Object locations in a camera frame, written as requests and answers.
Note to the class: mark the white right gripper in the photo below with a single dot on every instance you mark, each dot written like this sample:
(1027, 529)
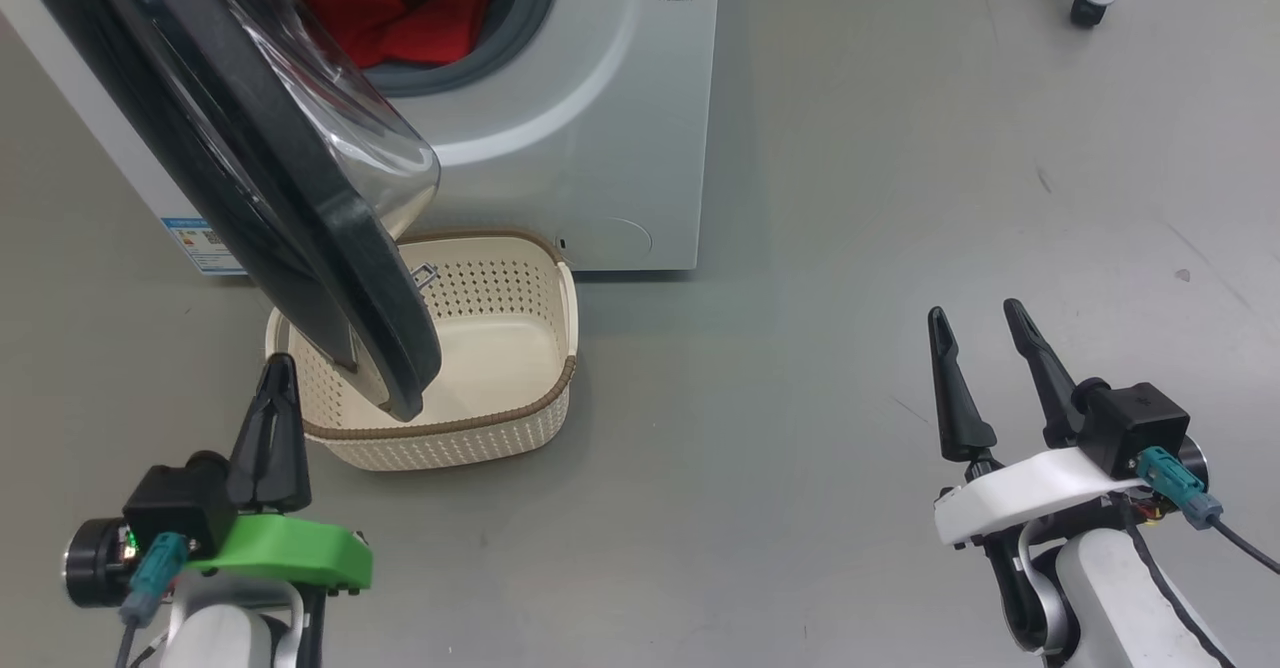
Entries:
(1010, 493)

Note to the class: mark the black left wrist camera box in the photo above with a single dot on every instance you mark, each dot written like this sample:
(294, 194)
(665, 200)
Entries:
(180, 503)

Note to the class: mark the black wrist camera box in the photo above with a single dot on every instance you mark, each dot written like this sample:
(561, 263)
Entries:
(1135, 423)
(180, 503)

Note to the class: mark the washing machine glass door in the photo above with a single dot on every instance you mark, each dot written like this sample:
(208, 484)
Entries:
(300, 248)

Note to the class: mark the white front-loading washing machine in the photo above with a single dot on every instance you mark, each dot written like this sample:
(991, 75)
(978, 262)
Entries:
(600, 98)

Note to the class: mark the cream perforated basket brown rim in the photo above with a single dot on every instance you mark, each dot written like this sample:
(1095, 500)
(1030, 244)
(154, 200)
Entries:
(500, 348)

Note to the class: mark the blue energy label sticker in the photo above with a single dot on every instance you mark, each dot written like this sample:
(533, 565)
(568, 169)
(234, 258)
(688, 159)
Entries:
(195, 243)

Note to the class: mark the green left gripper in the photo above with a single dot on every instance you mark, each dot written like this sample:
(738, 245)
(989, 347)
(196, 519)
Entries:
(300, 553)

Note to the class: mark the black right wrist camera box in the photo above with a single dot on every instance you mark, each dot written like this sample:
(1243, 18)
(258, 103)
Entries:
(1135, 423)

